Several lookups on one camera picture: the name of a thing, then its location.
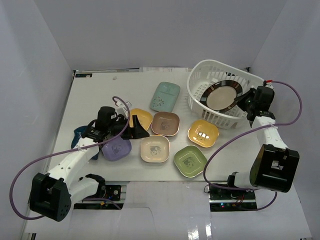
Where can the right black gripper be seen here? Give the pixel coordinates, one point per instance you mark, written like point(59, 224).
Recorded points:
point(239, 100)

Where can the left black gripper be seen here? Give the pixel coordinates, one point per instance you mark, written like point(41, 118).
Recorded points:
point(127, 130)

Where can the round black rimmed plate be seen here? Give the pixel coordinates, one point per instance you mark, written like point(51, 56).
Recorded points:
point(220, 96)

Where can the cream square panda plate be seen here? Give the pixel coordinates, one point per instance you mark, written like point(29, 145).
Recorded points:
point(155, 149)

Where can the orange square panda plate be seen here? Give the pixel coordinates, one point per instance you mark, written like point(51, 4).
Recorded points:
point(203, 133)

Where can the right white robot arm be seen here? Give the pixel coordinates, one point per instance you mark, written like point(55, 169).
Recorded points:
point(275, 166)

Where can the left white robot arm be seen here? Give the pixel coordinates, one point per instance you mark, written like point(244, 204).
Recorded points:
point(53, 193)

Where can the white plastic basket bin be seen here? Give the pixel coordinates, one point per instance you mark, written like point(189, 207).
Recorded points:
point(208, 72)

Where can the yellow square panda plate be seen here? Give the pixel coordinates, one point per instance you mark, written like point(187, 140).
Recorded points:
point(145, 118)

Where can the purple square panda plate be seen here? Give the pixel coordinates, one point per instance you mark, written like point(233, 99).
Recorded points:
point(116, 149)

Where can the brown square plate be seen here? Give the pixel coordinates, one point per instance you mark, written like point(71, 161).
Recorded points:
point(165, 123)

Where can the teal rectangular plate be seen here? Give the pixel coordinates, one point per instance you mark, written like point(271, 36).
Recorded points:
point(165, 97)

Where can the green square panda plate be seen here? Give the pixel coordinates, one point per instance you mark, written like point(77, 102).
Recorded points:
point(190, 161)

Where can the dark blue leaf dish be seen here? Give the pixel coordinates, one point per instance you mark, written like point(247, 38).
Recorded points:
point(77, 135)

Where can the papers at table back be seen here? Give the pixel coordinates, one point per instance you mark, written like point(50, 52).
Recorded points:
point(164, 69)

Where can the black label sticker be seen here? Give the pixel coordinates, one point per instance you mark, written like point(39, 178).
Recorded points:
point(83, 75)

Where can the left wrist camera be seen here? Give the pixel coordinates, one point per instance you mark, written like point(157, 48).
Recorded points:
point(121, 109)

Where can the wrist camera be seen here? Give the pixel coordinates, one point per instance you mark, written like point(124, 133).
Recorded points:
point(121, 109)
point(268, 83)

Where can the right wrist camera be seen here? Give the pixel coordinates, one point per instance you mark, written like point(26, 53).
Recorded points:
point(268, 83)

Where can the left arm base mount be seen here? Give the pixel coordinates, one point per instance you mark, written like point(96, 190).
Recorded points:
point(114, 192)

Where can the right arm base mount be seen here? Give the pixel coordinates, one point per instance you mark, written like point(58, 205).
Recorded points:
point(223, 200)

